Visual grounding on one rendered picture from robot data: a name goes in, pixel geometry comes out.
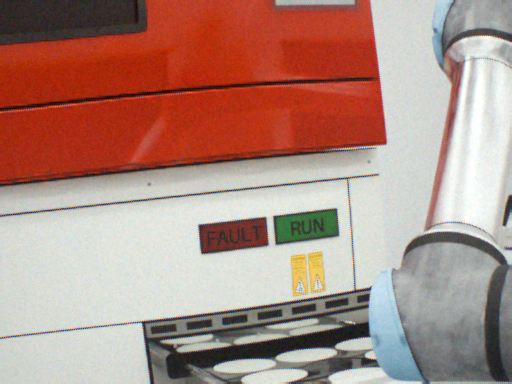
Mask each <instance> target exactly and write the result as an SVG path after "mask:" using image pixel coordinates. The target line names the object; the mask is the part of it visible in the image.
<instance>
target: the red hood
mask: <svg viewBox="0 0 512 384"><path fill-rule="evenodd" d="M378 145H387V139H386V129H385V119H384V109H383V99H382V89H381V79H380V70H379V63H378V58H377V50H376V41H375V31H374V22H373V16H372V11H371V3H370V0H0V184H7V183H15V182H22V181H30V180H41V179H53V178H60V177H68V176H76V175H84V174H92V173H100V172H116V171H124V170H133V169H141V168H150V167H158V166H166V165H176V164H184V163H193V162H202V161H220V160H228V159H237V158H246V157H255V156H265V155H273V154H291V153H300V152H309V151H318V150H335V149H344V148H352V147H356V148H361V147H369V146H378Z"/></svg>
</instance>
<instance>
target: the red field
mask: <svg viewBox="0 0 512 384"><path fill-rule="evenodd" d="M201 229H202V239H203V248H204V252H207V251H214V250H220V249H227V248H234V247H246V246H253V245H260V244H267V242H266V233H265V219H262V220H255V221H248V222H240V223H227V224H219V225H212V226H205V227H201Z"/></svg>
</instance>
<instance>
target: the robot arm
mask: <svg viewBox="0 0 512 384"><path fill-rule="evenodd" d="M432 29H433V34H434V36H432V45H433V50H434V55H435V59H436V61H437V63H438V65H439V67H440V69H441V70H442V72H444V74H445V75H446V77H447V78H448V81H449V82H450V83H451V84H452V88H451V92H450V99H449V106H448V109H447V116H446V120H445V127H444V131H443V138H442V142H441V149H440V152H439V160H438V164H437V171H436V174H435V178H434V185H433V189H432V193H431V201H430V204H429V208H428V212H427V219H426V222H425V226H424V230H423V233H421V234H420V235H416V236H415V237H414V238H413V239H412V240H410V241H409V244H408V245H407V246H406V248H405V251H404V256H403V260H402V263H401V266H400V269H398V270H395V268H388V270H386V271H383V272H380V273H379V274H378V275H377V277H376V278H375V279H374V283H373V286H372V290H371V295H370V303H369V325H370V329H369V331H370V335H371V343H372V346H373V351H374V353H375V357H376V359H377V361H378V364H379V366H380V368H382V370H383V371H384V373H385V374H386V375H387V376H389V377H390V378H392V379H395V380H396V381H399V380H400V381H407V382H409V381H415V382H422V383H423V384H430V382H489V383H490V382H508V383H512V260H511V261H510V264H509V262H508V260H507V257H506V255H505V254H504V252H503V251H502V250H501V249H500V247H499V244H500V235H501V230H502V225H503V220H504V210H505V205H506V200H507V191H508V186H509V177H510V172H511V162H512V0H439V1H438V2H437V5H436V6H435V11H434V13H433V20H432Z"/></svg>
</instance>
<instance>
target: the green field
mask: <svg viewBox="0 0 512 384"><path fill-rule="evenodd" d="M276 221H277V231H278V233H277V241H278V242H280V241H293V240H300V239H307V238H313V237H319V236H326V235H333V234H337V224H336V210H333V211H326V212H320V213H313V214H305V215H298V216H291V217H277V218H276Z"/></svg>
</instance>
